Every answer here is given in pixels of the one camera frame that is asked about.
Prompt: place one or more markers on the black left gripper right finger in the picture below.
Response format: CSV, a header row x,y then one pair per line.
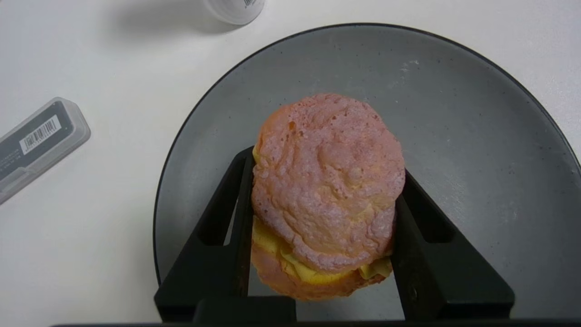
x,y
440,268

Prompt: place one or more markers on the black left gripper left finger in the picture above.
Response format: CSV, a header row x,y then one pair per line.
x,y
213,268

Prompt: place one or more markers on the pink cream puff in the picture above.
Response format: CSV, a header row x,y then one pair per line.
x,y
324,195

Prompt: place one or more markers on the gray round plate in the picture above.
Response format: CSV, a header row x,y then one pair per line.
x,y
454,150

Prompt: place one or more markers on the gray plastic case with barcode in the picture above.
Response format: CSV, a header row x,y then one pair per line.
x,y
36,143

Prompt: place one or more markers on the white plastic bottle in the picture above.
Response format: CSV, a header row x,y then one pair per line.
x,y
236,10

